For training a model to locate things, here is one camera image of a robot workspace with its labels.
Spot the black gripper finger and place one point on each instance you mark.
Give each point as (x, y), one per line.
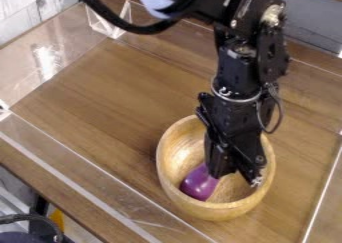
(218, 161)
(246, 159)

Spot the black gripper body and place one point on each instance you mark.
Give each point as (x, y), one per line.
(232, 119)

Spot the purple toy eggplant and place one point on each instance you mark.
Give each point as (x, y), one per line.
(199, 184)

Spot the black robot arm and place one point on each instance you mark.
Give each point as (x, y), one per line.
(252, 58)

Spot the brown wooden bowl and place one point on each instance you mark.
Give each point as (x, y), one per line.
(180, 154)

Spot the black clamp with screw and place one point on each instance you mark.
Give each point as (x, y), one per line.
(44, 229)

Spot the clear acrylic corner bracket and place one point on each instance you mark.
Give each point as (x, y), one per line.
(101, 26)

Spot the clear acrylic tray wall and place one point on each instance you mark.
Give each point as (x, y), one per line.
(87, 103)

